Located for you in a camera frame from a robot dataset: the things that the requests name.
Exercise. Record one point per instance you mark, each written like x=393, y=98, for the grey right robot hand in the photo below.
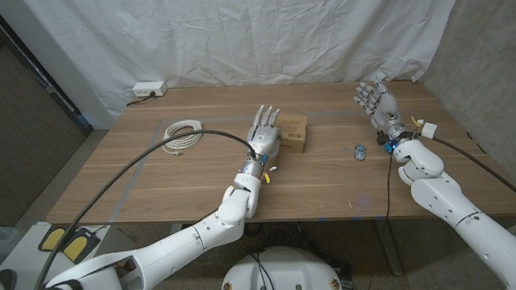
x=386, y=112

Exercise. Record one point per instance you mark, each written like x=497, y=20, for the cardboard packing box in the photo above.
x=294, y=133

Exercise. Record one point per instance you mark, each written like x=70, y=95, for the silver toy car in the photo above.
x=360, y=152

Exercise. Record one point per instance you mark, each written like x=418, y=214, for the grey table leg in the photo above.
x=390, y=248
x=175, y=229

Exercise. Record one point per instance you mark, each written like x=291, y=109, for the white power strip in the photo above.
x=149, y=88

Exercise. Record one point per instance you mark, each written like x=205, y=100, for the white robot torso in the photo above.
x=282, y=273

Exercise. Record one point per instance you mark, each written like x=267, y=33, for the yellow foot pedal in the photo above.
x=52, y=239
x=77, y=248

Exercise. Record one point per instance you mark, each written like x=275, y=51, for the white backdrop cloth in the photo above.
x=245, y=38

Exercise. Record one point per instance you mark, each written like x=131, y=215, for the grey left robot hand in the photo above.
x=264, y=138

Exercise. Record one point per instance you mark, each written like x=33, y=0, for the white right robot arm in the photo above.
x=458, y=215

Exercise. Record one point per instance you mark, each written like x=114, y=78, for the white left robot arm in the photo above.
x=192, y=242

